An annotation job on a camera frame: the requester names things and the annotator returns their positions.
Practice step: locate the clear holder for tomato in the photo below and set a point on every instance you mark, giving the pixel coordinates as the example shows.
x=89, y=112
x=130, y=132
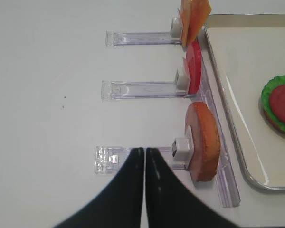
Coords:
x=185, y=84

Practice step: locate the orange cheese slice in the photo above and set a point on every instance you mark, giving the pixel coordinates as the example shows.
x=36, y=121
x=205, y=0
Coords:
x=185, y=15
x=200, y=10

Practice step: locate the clear holder for left bun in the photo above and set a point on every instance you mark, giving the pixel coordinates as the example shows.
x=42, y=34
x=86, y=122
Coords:
x=177, y=156

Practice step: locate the clear holder for cheese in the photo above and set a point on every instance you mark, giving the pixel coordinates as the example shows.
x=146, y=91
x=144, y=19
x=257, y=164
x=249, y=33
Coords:
x=147, y=38

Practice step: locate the orange cheese slice inner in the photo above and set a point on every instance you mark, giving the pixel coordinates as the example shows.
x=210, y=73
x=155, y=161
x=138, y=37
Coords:
x=200, y=10

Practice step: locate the orange cheese slice outer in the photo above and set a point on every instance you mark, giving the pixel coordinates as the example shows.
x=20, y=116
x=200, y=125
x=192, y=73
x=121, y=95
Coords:
x=185, y=15

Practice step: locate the red tomato slice on tray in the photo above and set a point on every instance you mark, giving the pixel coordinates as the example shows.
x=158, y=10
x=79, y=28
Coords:
x=277, y=102

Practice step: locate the bun slice left standing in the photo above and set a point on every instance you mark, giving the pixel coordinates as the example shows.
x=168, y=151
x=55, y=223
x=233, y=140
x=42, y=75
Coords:
x=204, y=162

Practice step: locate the left clear long rail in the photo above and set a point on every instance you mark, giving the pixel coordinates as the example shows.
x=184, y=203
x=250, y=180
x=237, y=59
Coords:
x=225, y=180

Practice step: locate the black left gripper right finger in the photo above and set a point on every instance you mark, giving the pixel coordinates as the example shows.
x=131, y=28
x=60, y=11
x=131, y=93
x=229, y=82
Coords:
x=170, y=204

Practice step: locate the green lettuce leaf on tray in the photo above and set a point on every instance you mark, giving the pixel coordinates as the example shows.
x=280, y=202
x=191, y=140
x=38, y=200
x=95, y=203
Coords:
x=266, y=92

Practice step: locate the white metal tray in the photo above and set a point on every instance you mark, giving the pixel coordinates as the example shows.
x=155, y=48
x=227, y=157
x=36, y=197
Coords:
x=247, y=51

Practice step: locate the bottom bun on tray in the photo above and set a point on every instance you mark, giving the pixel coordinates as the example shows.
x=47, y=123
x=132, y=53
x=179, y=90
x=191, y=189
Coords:
x=276, y=123

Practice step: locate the red tomato slice standing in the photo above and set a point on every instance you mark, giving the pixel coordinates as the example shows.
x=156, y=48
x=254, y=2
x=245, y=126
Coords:
x=193, y=61

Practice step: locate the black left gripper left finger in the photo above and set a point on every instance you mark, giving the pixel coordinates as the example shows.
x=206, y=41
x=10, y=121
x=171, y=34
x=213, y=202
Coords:
x=119, y=205

